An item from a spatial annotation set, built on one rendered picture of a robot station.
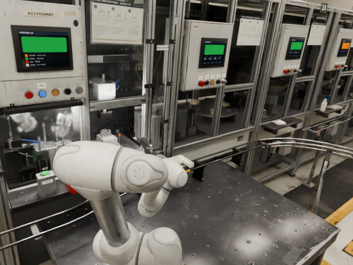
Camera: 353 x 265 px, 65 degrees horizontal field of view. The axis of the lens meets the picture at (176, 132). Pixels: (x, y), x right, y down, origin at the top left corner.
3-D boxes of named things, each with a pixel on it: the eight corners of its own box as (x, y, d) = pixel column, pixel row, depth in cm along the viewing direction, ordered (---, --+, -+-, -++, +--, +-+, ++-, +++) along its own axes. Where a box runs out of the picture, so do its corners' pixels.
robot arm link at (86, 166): (138, 275, 126) (93, 266, 128) (147, 240, 137) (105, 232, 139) (110, 179, 70) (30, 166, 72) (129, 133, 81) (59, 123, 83)
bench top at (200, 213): (127, 428, 85) (127, 421, 84) (38, 225, 160) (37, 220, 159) (339, 234, 174) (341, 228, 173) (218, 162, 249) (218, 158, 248)
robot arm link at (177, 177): (162, 153, 135) (147, 176, 135) (182, 167, 124) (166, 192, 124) (175, 161, 143) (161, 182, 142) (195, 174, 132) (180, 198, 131)
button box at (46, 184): (41, 198, 141) (38, 178, 136) (37, 191, 146) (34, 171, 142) (56, 193, 146) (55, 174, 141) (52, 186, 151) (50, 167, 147)
